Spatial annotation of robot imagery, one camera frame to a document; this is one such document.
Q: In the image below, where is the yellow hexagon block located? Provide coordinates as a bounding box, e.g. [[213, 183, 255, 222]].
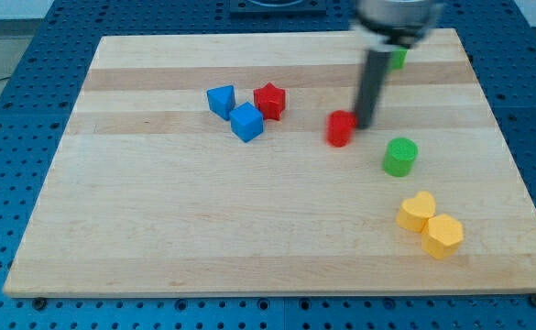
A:
[[421, 214, 465, 259]]

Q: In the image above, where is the green cylinder block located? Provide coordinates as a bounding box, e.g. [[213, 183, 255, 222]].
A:
[[382, 137, 419, 177]]

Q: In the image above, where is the blue cube block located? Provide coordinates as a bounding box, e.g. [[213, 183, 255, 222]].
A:
[[230, 102, 264, 143]]

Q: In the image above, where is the red cylinder block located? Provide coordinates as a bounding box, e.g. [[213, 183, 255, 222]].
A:
[[325, 110, 356, 148]]

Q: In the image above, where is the red star block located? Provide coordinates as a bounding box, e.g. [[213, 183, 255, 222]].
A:
[[253, 82, 286, 121]]

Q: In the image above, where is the yellow heart block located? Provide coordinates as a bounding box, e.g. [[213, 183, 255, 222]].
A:
[[396, 191, 436, 233]]

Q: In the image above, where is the blue triangle block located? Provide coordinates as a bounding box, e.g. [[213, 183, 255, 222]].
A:
[[206, 85, 235, 121]]

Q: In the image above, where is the wooden board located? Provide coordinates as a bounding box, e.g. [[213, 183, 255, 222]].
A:
[[3, 28, 536, 298]]

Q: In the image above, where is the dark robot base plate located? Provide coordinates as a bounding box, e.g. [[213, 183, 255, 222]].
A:
[[228, 0, 327, 15]]

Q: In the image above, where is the green block behind rod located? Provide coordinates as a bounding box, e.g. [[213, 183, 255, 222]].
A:
[[388, 48, 408, 71]]

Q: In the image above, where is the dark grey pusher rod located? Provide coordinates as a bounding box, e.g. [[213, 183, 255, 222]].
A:
[[354, 44, 392, 129]]

